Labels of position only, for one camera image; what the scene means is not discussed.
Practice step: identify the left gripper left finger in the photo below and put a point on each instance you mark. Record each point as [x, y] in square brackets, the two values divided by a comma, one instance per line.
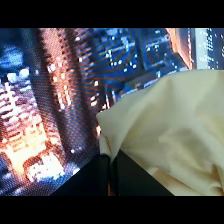
[90, 180]

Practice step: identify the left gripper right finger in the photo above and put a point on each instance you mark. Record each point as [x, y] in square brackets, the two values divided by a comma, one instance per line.
[136, 181]

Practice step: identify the cream garment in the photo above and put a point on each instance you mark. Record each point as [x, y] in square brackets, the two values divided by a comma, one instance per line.
[173, 133]

